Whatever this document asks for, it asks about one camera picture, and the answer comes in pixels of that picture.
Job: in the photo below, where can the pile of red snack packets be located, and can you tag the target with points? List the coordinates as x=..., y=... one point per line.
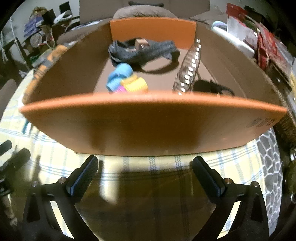
x=266, y=41

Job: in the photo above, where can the yellow mesh roll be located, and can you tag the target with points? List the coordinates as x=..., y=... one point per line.
x=136, y=85

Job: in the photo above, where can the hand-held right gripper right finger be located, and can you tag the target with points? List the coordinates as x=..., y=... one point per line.
x=214, y=183

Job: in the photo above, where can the blue mesh roll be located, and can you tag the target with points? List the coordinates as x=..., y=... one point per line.
x=118, y=74

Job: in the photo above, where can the white tissue box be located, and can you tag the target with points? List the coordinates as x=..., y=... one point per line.
x=233, y=39

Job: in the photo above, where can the white metal rack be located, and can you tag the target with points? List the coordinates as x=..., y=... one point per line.
x=14, y=37

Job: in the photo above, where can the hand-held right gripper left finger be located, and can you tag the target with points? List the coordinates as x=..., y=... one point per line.
x=79, y=183

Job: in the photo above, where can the brown sofa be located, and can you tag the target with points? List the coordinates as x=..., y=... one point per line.
x=104, y=7

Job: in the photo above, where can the metal link watch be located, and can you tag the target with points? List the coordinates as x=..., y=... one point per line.
x=187, y=69

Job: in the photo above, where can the brown upholstered chair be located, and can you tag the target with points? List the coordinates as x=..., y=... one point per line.
x=7, y=92

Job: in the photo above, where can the wicker basket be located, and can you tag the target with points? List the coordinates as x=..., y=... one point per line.
x=285, y=129

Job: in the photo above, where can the dark grey knit cloth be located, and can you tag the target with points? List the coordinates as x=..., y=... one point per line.
x=157, y=49

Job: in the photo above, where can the grey stone-pattern mat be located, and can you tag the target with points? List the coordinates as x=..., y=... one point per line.
x=269, y=157

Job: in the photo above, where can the blue printed box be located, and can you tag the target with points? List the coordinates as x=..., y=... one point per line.
x=32, y=26

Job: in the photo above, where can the pink mesh roll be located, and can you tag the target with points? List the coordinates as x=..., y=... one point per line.
x=121, y=89

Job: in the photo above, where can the large brown pillow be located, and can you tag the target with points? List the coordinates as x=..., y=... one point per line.
x=138, y=12

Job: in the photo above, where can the black speaker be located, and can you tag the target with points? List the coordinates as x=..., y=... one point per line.
x=64, y=7
x=49, y=15

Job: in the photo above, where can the yellow plaid tablecloth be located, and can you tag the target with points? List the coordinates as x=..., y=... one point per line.
x=138, y=162

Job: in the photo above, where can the small tan block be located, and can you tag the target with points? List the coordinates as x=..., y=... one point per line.
x=141, y=43

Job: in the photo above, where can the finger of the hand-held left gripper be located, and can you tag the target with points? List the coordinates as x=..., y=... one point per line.
x=18, y=158
x=5, y=147

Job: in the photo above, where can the orange cardboard box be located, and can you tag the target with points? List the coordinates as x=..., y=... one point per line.
x=138, y=125

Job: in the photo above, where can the purple cup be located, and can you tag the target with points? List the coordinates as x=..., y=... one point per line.
x=218, y=24

